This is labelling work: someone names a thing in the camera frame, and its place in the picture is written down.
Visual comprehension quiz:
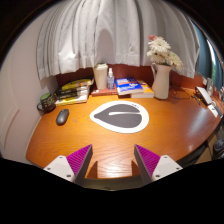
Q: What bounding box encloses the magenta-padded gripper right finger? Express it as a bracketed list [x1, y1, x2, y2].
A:
[133, 144, 184, 185]

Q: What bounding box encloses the white flower bouquet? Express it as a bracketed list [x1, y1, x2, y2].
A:
[145, 34, 184, 73]

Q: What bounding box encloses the white flat device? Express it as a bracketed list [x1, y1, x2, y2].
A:
[195, 86, 213, 106]

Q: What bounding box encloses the clear spray bottle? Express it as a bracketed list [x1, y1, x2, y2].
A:
[106, 67, 116, 91]

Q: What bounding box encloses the black cable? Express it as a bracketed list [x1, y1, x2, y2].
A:
[170, 86, 202, 105]

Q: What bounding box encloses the dark mug with green inside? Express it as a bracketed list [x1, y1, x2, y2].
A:
[36, 92, 57, 114]

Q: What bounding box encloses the white and grey mouse pad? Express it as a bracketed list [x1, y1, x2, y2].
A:
[89, 100, 150, 134]

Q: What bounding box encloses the orange book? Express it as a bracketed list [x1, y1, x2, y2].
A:
[129, 79, 155, 99]

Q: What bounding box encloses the cream tumbler with lid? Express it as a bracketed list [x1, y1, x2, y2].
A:
[92, 62, 109, 90]

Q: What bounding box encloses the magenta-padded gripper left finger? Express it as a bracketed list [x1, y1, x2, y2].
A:
[43, 143, 94, 186]

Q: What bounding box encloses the dark grey computer mouse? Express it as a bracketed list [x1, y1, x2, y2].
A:
[55, 108, 70, 126]

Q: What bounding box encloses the cream ceramic jug vase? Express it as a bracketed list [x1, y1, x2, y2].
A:
[150, 63, 173, 100]

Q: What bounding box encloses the blue book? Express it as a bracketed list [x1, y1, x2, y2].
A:
[114, 77, 145, 96]

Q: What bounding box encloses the red-brown book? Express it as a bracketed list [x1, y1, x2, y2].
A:
[90, 87, 119, 98]

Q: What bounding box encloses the white curtain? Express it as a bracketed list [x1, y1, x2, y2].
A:
[35, 0, 201, 81]

